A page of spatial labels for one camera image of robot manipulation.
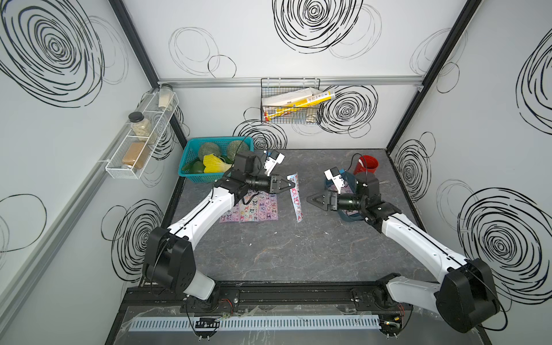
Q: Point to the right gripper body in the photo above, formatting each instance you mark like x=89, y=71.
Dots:
x=346, y=202

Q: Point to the left green melon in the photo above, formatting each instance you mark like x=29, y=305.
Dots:
x=209, y=148

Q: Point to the green toy cucumber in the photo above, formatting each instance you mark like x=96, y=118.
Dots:
x=195, y=167

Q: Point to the blue glitter sticker sheet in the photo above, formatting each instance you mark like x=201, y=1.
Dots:
x=267, y=207

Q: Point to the black lid spice jar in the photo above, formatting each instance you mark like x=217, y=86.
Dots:
x=141, y=126

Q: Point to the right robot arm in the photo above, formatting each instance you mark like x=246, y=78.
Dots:
x=464, y=292

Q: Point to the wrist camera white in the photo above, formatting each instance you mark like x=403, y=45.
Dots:
x=273, y=159
x=336, y=178

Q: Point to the red cup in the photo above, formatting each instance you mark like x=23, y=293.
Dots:
x=366, y=163

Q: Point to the dark teal storage box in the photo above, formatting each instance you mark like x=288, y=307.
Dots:
x=347, y=210

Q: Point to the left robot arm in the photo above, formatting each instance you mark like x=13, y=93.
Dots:
x=169, y=257

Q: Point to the teal plastic basket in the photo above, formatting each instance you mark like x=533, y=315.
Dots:
x=191, y=154

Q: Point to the pink sticker sheet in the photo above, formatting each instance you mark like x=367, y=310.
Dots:
x=295, y=197

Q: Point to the white wire wall shelf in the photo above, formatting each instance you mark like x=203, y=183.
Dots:
x=150, y=135

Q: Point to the white paper package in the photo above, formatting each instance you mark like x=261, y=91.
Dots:
x=286, y=99

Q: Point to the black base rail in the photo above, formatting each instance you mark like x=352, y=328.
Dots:
x=237, y=296

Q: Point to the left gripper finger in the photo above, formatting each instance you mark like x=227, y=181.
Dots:
x=280, y=190
x=285, y=184

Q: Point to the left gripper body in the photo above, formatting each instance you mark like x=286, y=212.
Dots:
x=256, y=183

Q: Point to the yellow foil box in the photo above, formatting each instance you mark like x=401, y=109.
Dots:
x=272, y=112

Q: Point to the green melon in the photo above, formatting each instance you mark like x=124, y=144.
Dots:
x=209, y=148
x=235, y=147

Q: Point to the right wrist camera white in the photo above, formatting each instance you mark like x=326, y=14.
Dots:
x=336, y=178

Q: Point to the purple Kuromi sticker sheet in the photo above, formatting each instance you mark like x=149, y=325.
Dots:
x=232, y=215

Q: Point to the right green melon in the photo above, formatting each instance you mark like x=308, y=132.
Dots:
x=235, y=147

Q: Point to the white slotted cable duct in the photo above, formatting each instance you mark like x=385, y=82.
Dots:
x=256, y=323

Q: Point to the clear lid jar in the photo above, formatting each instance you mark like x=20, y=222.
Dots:
x=165, y=95

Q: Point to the black wire wall basket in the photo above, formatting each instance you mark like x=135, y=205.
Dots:
x=276, y=86

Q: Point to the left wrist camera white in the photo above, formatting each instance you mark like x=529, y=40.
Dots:
x=273, y=159

